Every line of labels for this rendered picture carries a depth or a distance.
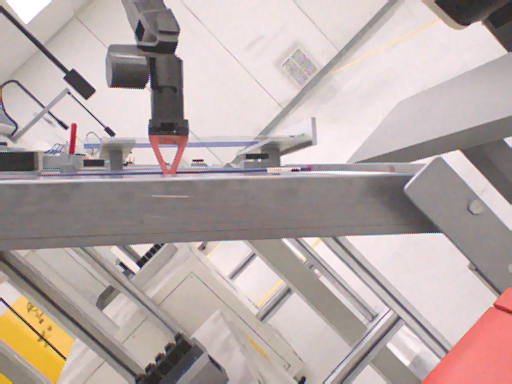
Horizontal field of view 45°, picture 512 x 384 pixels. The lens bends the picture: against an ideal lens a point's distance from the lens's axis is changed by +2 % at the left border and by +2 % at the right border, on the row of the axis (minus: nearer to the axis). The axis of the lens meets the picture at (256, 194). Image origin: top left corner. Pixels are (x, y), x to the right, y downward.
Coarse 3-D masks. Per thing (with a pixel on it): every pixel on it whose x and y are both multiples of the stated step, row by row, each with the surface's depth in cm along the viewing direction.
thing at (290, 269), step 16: (256, 240) 149; (272, 240) 150; (272, 256) 150; (288, 256) 151; (288, 272) 151; (304, 272) 152; (304, 288) 152; (320, 288) 153; (320, 304) 152; (336, 304) 154; (336, 320) 153; (352, 320) 155; (352, 336) 154; (384, 352) 157; (384, 368) 156; (400, 368) 158; (416, 368) 171; (432, 368) 166
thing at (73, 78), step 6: (72, 72) 89; (66, 78) 89; (72, 78) 89; (78, 78) 89; (72, 84) 89; (78, 84) 89; (84, 84) 90; (90, 84) 90; (78, 90) 89; (84, 90) 90; (90, 90) 90; (84, 96) 90; (90, 96) 90
